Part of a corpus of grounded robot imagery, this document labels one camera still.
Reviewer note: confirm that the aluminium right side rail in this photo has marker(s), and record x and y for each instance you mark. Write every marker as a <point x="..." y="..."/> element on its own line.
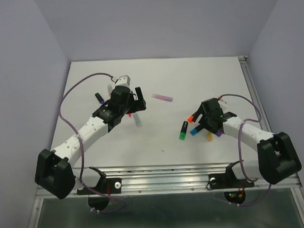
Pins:
<point x="253" y="92"/>

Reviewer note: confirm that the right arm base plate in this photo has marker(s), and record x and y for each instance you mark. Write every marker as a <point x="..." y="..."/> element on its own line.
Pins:
<point x="221" y="181"/>

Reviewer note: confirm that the green black highlighter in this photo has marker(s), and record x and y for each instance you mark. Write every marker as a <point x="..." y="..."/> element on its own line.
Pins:
<point x="183" y="131"/>

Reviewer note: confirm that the gold highlighter cap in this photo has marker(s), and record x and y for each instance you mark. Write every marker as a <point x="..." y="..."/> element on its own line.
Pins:
<point x="209" y="136"/>

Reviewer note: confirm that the pink pastel highlighter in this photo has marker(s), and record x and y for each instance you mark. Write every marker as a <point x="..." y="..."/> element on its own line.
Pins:
<point x="162" y="97"/>

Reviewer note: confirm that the purple highlighter cap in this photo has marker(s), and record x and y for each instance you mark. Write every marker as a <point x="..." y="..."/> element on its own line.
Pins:
<point x="219" y="133"/>

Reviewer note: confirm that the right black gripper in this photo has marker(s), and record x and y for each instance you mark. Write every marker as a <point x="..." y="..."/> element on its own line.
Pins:
<point x="203" y="123"/>

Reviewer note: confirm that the purple black highlighter body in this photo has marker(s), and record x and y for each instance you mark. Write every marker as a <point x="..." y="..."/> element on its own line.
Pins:
<point x="99" y="98"/>

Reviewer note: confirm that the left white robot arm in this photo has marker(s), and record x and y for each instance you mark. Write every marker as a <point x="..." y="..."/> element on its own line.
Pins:
<point x="54" y="167"/>

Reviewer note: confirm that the orange black highlighter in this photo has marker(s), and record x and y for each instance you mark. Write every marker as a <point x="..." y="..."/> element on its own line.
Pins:
<point x="191" y="119"/>

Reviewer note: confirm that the blue black highlighter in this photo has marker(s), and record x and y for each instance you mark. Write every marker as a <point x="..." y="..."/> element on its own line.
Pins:
<point x="195" y="130"/>

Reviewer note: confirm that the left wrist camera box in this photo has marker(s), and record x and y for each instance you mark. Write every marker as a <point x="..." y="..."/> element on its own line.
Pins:
<point x="123" y="81"/>

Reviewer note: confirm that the peach pastel highlighter body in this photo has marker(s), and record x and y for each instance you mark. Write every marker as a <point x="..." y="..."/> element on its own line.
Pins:
<point x="110" y="89"/>

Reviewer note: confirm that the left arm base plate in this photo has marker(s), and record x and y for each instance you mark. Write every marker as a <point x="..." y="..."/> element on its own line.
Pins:
<point x="109" y="185"/>

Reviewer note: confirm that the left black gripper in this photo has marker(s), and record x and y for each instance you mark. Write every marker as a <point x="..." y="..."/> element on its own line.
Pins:
<point x="140" y="104"/>

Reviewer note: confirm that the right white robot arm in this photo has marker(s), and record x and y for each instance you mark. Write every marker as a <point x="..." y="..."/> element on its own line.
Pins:
<point x="277" y="157"/>

